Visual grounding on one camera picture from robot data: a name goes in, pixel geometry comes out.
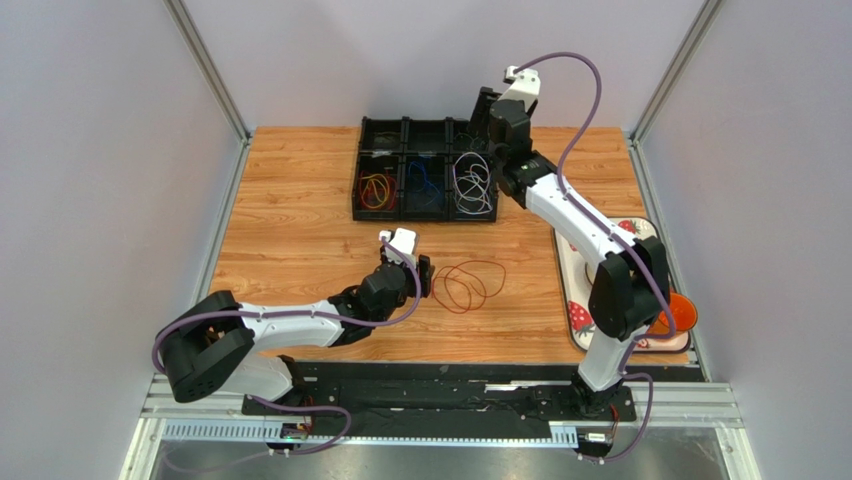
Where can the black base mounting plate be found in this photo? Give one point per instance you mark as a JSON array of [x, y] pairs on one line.
[[450, 400]]

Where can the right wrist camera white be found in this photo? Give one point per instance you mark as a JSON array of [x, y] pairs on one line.
[[523, 85]]

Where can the aluminium frame rail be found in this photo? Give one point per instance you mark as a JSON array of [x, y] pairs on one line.
[[687, 428]]

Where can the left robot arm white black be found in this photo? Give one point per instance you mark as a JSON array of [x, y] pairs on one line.
[[220, 344]]

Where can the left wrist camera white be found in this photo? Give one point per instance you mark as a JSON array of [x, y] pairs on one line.
[[398, 246]]

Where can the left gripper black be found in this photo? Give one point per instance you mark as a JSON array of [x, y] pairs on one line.
[[427, 270]]

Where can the strawberry pattern white tray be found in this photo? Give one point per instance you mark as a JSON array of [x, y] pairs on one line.
[[576, 282]]

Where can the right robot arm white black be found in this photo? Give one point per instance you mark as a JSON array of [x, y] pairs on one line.
[[630, 287]]

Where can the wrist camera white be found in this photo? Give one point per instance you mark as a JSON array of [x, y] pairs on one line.
[[398, 246], [523, 85]]

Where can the orange plastic cup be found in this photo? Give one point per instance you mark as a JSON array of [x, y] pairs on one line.
[[683, 312]]

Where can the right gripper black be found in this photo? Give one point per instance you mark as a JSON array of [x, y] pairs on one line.
[[483, 108]]

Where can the black six-compartment tray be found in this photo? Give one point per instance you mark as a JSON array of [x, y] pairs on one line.
[[422, 171]]

